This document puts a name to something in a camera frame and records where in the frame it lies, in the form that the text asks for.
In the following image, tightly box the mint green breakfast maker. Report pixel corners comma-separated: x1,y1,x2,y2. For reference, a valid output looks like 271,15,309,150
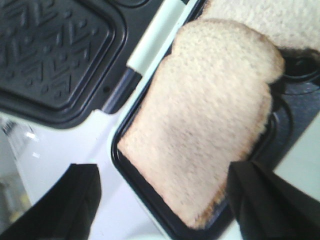
22,0,320,240

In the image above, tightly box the bread slice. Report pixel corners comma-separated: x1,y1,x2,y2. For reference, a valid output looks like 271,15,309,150
117,19,284,229
200,0,320,51

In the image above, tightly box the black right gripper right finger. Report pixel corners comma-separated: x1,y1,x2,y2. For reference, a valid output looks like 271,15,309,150
226,161,320,240

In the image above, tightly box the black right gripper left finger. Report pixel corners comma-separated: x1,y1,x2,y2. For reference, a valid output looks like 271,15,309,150
0,164,102,240

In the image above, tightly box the breakfast maker lid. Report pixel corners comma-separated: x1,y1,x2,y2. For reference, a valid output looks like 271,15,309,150
0,0,205,129

